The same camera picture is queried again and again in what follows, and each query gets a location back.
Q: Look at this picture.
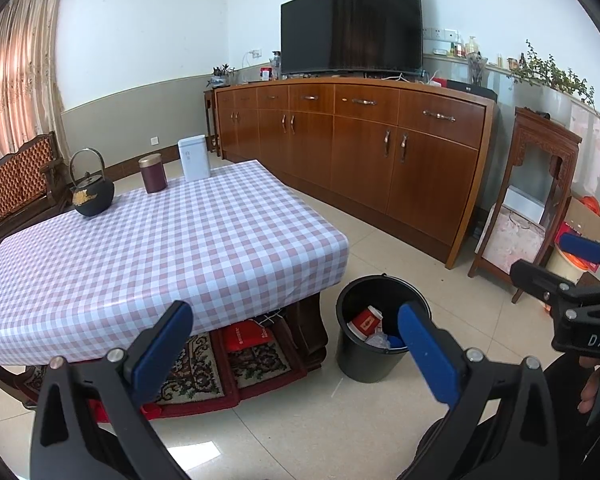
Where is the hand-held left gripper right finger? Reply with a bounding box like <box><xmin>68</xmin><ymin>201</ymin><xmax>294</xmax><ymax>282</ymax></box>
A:
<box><xmin>397</xmin><ymin>301</ymin><xmax>566</xmax><ymax>480</ymax></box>

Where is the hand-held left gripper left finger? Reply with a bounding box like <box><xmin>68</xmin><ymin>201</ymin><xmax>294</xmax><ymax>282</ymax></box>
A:
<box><xmin>30</xmin><ymin>300</ymin><xmax>195</xmax><ymax>480</ymax></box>

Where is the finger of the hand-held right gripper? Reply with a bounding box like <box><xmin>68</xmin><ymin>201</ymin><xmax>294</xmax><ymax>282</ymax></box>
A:
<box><xmin>510</xmin><ymin>259</ymin><xmax>581</xmax><ymax>311</ymax></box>
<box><xmin>559</xmin><ymin>232</ymin><xmax>600</xmax><ymax>273</ymax></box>

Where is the black plastic bucket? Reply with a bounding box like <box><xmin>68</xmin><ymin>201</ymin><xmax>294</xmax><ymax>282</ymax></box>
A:
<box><xmin>336</xmin><ymin>274</ymin><xmax>432</xmax><ymax>384</ymax></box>

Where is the red paper cup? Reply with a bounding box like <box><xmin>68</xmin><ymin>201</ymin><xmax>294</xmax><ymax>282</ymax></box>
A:
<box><xmin>346</xmin><ymin>307</ymin><xmax>384</xmax><ymax>343</ymax></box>

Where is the person's right hand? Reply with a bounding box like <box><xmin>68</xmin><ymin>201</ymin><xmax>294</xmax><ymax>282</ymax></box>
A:
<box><xmin>577</xmin><ymin>356</ymin><xmax>600</xmax><ymax>415</ymax></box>

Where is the cardboard box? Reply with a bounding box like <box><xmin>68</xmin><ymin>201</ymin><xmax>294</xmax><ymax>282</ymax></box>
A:
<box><xmin>562</xmin><ymin>195</ymin><xmax>600</xmax><ymax>241</ymax></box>

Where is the beige bin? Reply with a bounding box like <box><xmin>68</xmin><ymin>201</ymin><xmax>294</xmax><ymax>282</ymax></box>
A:
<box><xmin>547</xmin><ymin>242</ymin><xmax>593</xmax><ymax>286</ymax></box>

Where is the pink framed picture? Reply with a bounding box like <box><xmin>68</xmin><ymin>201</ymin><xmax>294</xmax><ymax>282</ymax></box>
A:
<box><xmin>475</xmin><ymin>202</ymin><xmax>548</xmax><ymax>275</ymax></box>

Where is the patterned red rug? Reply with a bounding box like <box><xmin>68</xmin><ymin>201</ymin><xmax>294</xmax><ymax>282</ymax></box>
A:
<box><xmin>15</xmin><ymin>320</ymin><xmax>308</xmax><ymax>421</ymax></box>

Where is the white board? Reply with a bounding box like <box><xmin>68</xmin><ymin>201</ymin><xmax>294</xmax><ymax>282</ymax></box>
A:
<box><xmin>500</xmin><ymin>185</ymin><xmax>551</xmax><ymax>223</ymax></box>

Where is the red bag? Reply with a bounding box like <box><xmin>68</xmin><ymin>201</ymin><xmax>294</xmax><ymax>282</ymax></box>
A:
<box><xmin>223</xmin><ymin>321</ymin><xmax>273</xmax><ymax>352</ymax></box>

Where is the checkered tablecloth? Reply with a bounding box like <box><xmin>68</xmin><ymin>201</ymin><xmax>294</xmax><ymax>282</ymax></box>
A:
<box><xmin>0</xmin><ymin>159</ymin><xmax>351</xmax><ymax>376</ymax></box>

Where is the carved wooden stand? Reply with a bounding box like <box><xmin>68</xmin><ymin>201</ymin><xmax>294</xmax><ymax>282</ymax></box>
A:
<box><xmin>468</xmin><ymin>106</ymin><xmax>583</xmax><ymax>304</ymax></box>

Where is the black iron teapot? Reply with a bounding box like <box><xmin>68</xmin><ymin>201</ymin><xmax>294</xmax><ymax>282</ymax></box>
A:
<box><xmin>68</xmin><ymin>148</ymin><xmax>115</xmax><ymax>218</ymax></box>

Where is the maroon canister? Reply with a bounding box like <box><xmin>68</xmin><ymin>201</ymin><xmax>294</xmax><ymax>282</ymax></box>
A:
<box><xmin>138</xmin><ymin>155</ymin><xmax>168</xmax><ymax>194</ymax></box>

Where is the green vine plant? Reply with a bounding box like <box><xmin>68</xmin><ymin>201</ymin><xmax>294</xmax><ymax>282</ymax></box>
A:
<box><xmin>510</xmin><ymin>40</ymin><xmax>598</xmax><ymax>111</ymax></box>

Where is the black set-top box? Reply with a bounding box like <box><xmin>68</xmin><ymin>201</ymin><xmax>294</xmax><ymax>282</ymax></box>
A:
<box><xmin>447</xmin><ymin>80</ymin><xmax>498</xmax><ymax>101</ymax></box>

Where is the white canister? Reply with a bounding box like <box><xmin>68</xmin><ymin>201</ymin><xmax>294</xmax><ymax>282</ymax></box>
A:
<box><xmin>177</xmin><ymin>136</ymin><xmax>212</xmax><ymax>182</ymax></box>

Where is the glass vase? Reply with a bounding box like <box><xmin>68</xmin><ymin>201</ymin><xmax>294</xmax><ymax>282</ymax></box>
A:
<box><xmin>467</xmin><ymin>52</ymin><xmax>488</xmax><ymax>86</ymax></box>

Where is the wooden sideboard cabinet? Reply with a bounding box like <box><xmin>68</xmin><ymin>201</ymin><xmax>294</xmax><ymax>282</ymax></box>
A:
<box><xmin>204</xmin><ymin>77</ymin><xmax>498</xmax><ymax>269</ymax></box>

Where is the wooden bench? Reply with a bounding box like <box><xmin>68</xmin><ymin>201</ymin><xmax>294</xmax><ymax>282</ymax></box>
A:
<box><xmin>0</xmin><ymin>131</ymin><xmax>73</xmax><ymax>241</ymax></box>

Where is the small potted plant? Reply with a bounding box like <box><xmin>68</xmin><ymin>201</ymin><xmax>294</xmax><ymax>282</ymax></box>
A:
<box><xmin>207</xmin><ymin>63</ymin><xmax>236</xmax><ymax>88</ymax></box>

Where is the pink patterned curtain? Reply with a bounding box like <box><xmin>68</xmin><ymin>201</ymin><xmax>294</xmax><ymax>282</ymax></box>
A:
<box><xmin>0</xmin><ymin>0</ymin><xmax>66</xmax><ymax>173</ymax></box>

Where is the black flat television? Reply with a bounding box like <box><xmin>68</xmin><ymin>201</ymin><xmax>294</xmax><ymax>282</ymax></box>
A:
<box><xmin>280</xmin><ymin>0</ymin><xmax>424</xmax><ymax>76</ymax></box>

